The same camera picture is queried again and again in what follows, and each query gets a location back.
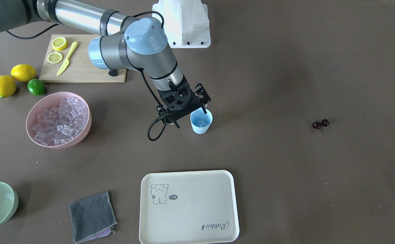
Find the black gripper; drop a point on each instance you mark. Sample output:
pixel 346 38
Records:
pixel 202 95

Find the clear ice cube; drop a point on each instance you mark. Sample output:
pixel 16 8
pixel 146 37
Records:
pixel 201 123

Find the dark red cherry pair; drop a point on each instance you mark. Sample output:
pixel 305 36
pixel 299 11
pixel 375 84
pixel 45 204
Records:
pixel 324 123

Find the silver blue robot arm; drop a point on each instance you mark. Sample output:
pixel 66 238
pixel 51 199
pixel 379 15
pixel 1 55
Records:
pixel 124 42

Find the light blue plastic cup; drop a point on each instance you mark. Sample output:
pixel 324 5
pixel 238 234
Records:
pixel 202 114

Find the pink bowl of ice cubes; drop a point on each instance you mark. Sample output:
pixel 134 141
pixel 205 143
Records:
pixel 59 120

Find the cream rectangular tray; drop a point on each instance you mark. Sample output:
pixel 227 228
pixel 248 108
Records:
pixel 193 207

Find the wooden cutting board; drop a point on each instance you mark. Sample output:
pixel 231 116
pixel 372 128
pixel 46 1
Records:
pixel 80 68

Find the yellow plastic knife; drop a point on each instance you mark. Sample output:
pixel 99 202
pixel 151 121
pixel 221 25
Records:
pixel 66 61

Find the grey folded cloth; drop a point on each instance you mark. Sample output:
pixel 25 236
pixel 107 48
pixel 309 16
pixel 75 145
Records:
pixel 92 218

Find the lemon slice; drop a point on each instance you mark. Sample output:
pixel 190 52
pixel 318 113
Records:
pixel 54 57
pixel 59 44

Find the green lime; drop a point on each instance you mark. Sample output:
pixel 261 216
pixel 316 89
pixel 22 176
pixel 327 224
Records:
pixel 36 87

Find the yellow lemon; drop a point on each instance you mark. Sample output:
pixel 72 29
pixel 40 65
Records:
pixel 7 86
pixel 23 72

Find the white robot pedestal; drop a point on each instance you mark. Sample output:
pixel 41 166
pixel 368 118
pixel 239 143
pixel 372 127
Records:
pixel 186 23

